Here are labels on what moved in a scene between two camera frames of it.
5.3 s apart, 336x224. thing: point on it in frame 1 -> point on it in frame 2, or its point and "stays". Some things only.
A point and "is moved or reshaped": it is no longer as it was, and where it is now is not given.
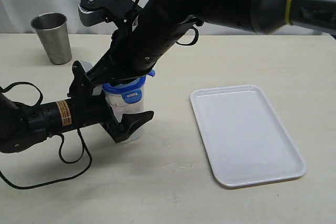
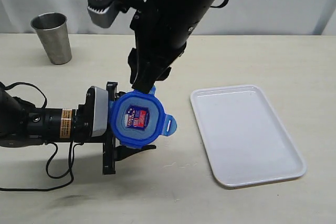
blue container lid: [131, 92] is moved or reshaped
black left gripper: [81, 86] -> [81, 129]
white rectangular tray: [244, 141] stays
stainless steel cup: [53, 30] stays
